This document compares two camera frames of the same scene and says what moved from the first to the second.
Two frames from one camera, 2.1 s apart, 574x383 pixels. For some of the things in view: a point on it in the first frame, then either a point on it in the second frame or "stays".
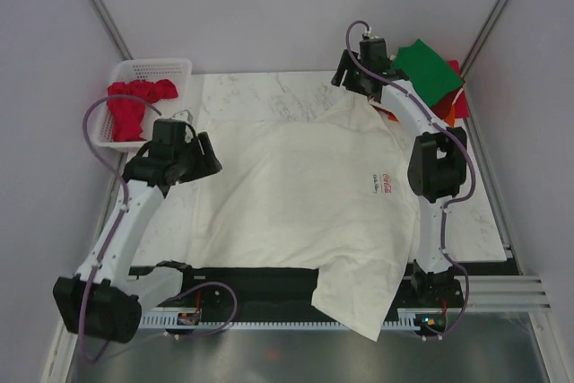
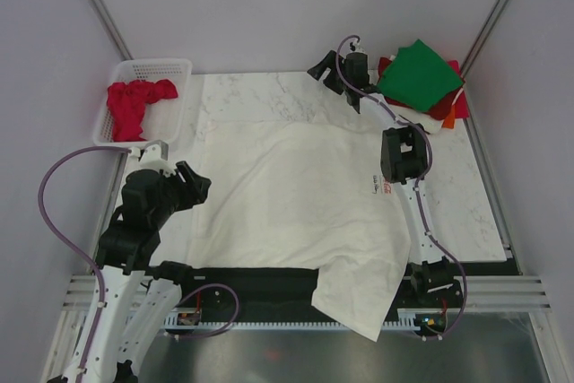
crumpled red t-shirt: x=128 y=114 stays
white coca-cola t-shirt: x=326 y=186 stays
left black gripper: x=207 y=162 -> x=195 y=189
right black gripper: x=349 y=82 -> x=329 y=62
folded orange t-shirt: x=450 y=117 stays
